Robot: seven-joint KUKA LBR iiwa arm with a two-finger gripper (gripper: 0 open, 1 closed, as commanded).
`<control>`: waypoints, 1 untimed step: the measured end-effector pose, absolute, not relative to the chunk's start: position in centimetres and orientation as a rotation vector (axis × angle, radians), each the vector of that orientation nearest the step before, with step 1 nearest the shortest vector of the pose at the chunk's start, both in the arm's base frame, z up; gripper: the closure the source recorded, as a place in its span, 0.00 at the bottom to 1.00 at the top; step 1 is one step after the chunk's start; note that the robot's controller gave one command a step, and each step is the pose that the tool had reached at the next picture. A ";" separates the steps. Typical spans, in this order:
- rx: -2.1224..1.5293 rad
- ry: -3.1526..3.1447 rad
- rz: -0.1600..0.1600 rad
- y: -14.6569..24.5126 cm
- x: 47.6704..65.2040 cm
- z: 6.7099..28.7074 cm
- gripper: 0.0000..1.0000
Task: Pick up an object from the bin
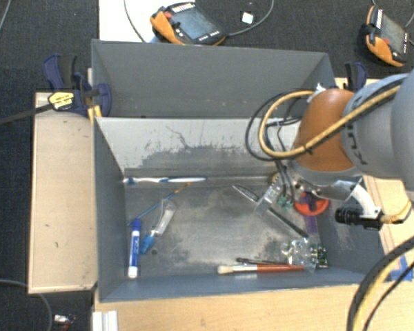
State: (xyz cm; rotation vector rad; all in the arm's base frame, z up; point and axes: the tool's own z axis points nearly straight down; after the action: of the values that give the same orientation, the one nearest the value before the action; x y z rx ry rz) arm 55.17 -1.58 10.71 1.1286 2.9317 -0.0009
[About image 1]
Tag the pale grey metal gripper finger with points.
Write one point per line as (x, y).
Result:
(272, 193)

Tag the orange disc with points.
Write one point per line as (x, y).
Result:
(320, 206)

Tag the purple strip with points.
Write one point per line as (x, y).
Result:
(311, 222)

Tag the clear plastic bag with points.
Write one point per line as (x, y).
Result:
(302, 252)

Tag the thin dark paintbrush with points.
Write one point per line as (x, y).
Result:
(258, 261)

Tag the thin blue paintbrush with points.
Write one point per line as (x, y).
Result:
(158, 203)

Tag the clear toothbrush with blue bristles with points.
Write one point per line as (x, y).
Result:
(160, 224)

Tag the white and blue toothbrush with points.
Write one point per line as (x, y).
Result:
(152, 180)

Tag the grey metal bin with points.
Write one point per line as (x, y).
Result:
(207, 81)

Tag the blue and white marker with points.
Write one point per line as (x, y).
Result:
(134, 250)

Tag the pale wood board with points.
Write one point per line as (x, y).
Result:
(62, 202)

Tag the black cylinder on white bracket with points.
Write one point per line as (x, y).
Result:
(348, 216)

